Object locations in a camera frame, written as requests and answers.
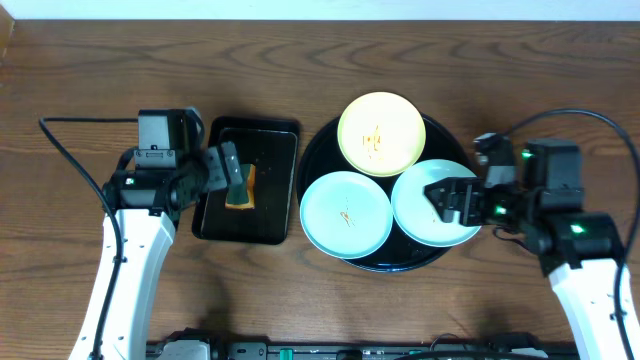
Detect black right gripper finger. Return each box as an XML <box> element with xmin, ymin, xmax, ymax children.
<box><xmin>434</xmin><ymin>201</ymin><xmax>460</xmax><ymax>223</ymax></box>
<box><xmin>423</xmin><ymin>178</ymin><xmax>459</xmax><ymax>200</ymax></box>

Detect yellow plate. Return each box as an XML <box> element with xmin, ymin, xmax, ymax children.
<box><xmin>337</xmin><ymin>92</ymin><xmax>426</xmax><ymax>177</ymax></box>

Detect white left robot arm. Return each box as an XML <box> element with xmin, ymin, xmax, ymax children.
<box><xmin>71</xmin><ymin>140</ymin><xmax>241</xmax><ymax>359</ymax></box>

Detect black rectangular tray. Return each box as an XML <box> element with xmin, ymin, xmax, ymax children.
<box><xmin>192</xmin><ymin>116</ymin><xmax>300</xmax><ymax>245</ymax></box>

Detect black round tray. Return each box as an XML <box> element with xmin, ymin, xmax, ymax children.
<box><xmin>296</xmin><ymin>115</ymin><xmax>470</xmax><ymax>273</ymax></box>

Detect orange green scrub sponge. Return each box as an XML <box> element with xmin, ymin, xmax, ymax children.
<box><xmin>225</xmin><ymin>164</ymin><xmax>256</xmax><ymax>210</ymax></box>

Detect light blue plate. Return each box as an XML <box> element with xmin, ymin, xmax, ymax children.
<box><xmin>391</xmin><ymin>159</ymin><xmax>481</xmax><ymax>248</ymax></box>
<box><xmin>300</xmin><ymin>171</ymin><xmax>394</xmax><ymax>260</ymax></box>

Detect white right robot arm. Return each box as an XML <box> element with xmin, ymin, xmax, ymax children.
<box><xmin>424</xmin><ymin>137</ymin><xmax>639</xmax><ymax>359</ymax></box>

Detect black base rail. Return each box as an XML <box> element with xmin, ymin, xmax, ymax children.
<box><xmin>146</xmin><ymin>328</ymin><xmax>579</xmax><ymax>360</ymax></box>

